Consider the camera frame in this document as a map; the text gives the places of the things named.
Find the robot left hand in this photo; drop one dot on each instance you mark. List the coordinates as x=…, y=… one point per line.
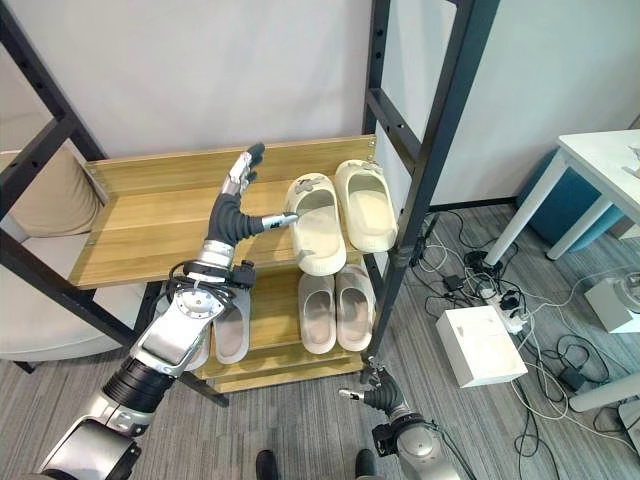
x=226, y=220

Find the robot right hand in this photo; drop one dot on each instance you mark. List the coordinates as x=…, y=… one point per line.
x=385, y=395

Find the robot right arm silver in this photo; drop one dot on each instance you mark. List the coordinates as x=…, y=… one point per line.
x=420, y=450

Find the robot left arm silver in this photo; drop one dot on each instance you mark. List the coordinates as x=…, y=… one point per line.
x=170, y=330

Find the robot right foot dark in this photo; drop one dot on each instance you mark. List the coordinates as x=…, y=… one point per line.
x=365, y=465

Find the robot foot dark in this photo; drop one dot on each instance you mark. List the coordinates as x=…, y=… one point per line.
x=265, y=466
x=365, y=465

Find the wide wooden shelf board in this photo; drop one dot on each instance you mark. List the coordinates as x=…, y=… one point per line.
x=150, y=215

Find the pale beige slipper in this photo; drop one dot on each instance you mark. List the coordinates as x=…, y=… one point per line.
x=356, y=315
x=317, y=320

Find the cream slipper with charm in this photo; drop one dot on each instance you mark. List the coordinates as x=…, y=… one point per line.
x=320, y=240
x=367, y=210

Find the white cardboard box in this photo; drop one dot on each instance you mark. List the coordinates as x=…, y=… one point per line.
x=480, y=350

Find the narrow wooden shelf board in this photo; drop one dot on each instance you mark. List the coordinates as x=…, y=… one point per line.
x=272, y=320

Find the white slipper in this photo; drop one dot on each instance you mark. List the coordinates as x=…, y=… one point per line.
x=232, y=335
x=200, y=356

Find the black power adapter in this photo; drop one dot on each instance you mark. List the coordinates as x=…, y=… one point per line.
x=454, y=283
x=573, y=378

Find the robot left foot dark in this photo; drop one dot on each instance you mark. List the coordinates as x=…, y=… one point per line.
x=265, y=466

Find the white power strip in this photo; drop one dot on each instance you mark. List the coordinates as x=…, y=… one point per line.
x=510, y=312

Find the beige cushion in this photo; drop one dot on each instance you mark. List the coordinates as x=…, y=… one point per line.
x=50, y=200

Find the white armchair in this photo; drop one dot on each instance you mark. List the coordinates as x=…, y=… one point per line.
x=55, y=310

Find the white table leg beam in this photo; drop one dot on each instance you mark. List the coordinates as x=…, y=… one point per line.
x=607, y=394

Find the white appliance with clear bowl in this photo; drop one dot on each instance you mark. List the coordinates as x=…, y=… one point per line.
x=612, y=302

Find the blue ottoman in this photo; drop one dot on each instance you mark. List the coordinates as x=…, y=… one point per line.
x=570, y=205

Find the white table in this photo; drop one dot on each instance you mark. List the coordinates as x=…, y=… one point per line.
x=605, y=155

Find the black metal rack frame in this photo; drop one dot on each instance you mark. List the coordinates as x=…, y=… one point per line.
x=440, y=125

